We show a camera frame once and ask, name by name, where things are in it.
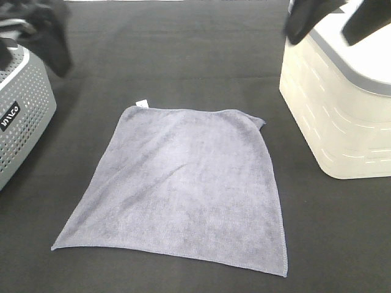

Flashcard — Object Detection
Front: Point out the grey microfibre towel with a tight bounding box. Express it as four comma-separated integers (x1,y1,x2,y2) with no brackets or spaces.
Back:
52,106,288,277

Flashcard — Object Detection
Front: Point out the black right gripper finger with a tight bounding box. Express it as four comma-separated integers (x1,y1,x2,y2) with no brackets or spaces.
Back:
283,0,346,45
342,0,390,46

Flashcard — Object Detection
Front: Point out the black table mat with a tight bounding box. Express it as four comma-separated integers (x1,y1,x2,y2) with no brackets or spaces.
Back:
1,1,390,292

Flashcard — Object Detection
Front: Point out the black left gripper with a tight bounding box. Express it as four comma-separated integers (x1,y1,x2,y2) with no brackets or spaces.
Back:
0,1,72,77

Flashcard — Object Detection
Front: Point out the grey perforated plastic basket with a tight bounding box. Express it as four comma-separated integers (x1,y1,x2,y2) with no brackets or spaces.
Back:
1,39,57,188

